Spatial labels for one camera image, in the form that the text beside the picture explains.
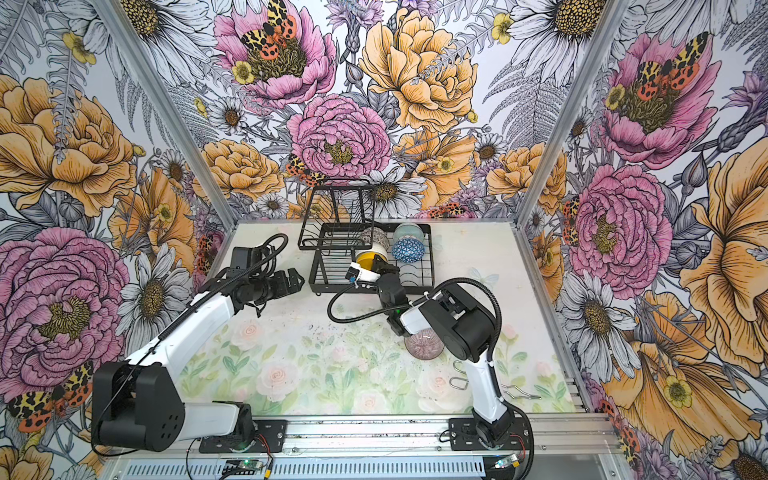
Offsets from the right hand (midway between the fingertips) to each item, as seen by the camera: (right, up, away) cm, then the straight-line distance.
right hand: (382, 258), depth 95 cm
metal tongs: (+22, -34, -12) cm, 42 cm away
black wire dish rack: (-16, +12, +14) cm, 25 cm away
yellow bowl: (-5, 0, -1) cm, 5 cm away
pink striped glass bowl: (+13, -25, -7) cm, 29 cm away
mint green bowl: (+9, +10, +15) cm, 20 cm away
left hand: (-26, -10, -9) cm, 29 cm away
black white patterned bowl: (-3, +8, +15) cm, 17 cm away
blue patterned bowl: (+9, +3, +13) cm, 16 cm away
